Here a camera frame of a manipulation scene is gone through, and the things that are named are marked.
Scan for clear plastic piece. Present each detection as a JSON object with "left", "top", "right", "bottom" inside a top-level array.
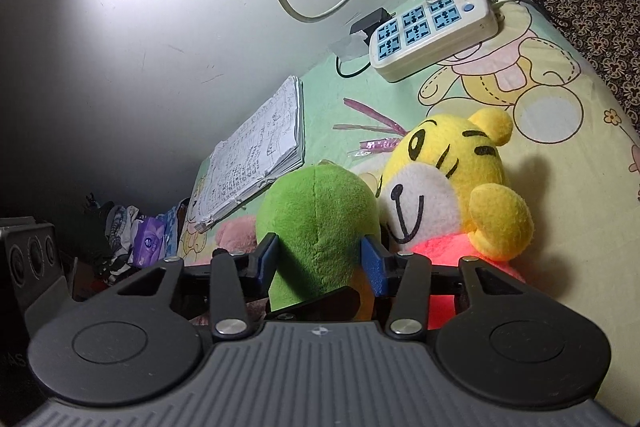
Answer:
[{"left": 332, "top": 32, "right": 373, "bottom": 60}]

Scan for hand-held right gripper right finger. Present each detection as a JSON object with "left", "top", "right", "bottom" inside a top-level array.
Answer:
[{"left": 360, "top": 234, "right": 526, "bottom": 342}]

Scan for pile of clothes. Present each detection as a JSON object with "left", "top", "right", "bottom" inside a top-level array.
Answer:
[{"left": 82, "top": 192, "right": 151, "bottom": 288}]

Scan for white power strip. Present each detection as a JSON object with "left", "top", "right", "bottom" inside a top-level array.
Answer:
[{"left": 369, "top": 0, "right": 501, "bottom": 83}]

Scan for thin black adapter cable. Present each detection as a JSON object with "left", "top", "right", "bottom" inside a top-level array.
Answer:
[{"left": 335, "top": 54, "right": 373, "bottom": 79}]

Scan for purple tissue pack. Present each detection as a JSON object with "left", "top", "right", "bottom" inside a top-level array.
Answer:
[{"left": 131, "top": 216, "right": 168, "bottom": 267}]

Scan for dusty pink plush bear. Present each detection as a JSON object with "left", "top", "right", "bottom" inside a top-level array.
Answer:
[{"left": 216, "top": 214, "right": 261, "bottom": 258}]

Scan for green plush toy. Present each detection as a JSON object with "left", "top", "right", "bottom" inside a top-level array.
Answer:
[{"left": 255, "top": 160, "right": 385, "bottom": 322}]

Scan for blue checkered cloth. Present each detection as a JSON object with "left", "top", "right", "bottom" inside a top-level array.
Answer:
[{"left": 160, "top": 200, "right": 193, "bottom": 258}]

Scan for handwritten notebook stack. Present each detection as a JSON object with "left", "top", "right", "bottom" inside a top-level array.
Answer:
[{"left": 192, "top": 76, "right": 306, "bottom": 233}]

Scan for yellow tiger plush toy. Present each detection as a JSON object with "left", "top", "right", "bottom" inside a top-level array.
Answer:
[{"left": 375, "top": 107, "right": 535, "bottom": 333}]

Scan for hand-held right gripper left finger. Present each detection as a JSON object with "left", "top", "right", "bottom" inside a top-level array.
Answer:
[{"left": 116, "top": 232, "right": 279, "bottom": 342}]

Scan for pink ribbon strips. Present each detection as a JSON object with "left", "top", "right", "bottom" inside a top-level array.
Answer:
[{"left": 333, "top": 97, "right": 403, "bottom": 159}]

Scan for black power adapter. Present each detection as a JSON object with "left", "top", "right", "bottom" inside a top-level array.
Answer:
[{"left": 350, "top": 7, "right": 393, "bottom": 39}]

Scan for brown floral cushion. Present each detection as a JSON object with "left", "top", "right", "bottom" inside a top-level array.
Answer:
[{"left": 537, "top": 0, "right": 640, "bottom": 128}]

